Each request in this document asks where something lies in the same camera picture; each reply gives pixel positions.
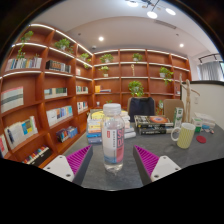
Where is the stack of dark books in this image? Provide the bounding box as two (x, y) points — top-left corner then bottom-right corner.
(133, 114), (175, 136)

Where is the stack of colourful books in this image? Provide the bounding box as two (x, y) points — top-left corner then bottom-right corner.
(86, 109), (137, 145)

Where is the wooden shelf unit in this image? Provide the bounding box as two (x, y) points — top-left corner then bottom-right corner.
(0, 23), (193, 166)

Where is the chair with dark jacket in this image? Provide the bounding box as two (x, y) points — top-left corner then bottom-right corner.
(127, 96), (156, 123)

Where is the group of ceiling lights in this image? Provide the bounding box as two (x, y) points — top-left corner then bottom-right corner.
(125, 0), (177, 20)

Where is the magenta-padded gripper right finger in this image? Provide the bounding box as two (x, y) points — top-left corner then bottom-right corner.
(133, 144), (183, 186)

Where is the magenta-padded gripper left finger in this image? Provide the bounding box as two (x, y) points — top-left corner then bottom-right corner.
(43, 144), (94, 186)

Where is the clear plastic water bottle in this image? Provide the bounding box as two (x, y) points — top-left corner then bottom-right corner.
(101, 102), (126, 173)

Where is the yellow striped mug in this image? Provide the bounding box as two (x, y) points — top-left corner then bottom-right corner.
(170, 122), (197, 150)

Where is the small green white box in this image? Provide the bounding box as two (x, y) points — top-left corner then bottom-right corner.
(191, 117), (204, 134)

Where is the wooden artist mannequin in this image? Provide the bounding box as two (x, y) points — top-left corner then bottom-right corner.
(178, 73), (201, 124)

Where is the stack of white boxes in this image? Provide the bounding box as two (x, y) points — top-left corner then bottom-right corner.
(194, 112), (217, 130)

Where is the green and white carton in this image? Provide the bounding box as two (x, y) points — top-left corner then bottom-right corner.
(172, 106), (185, 129)

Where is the grey window curtain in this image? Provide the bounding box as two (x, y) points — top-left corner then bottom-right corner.
(199, 60), (224, 82)

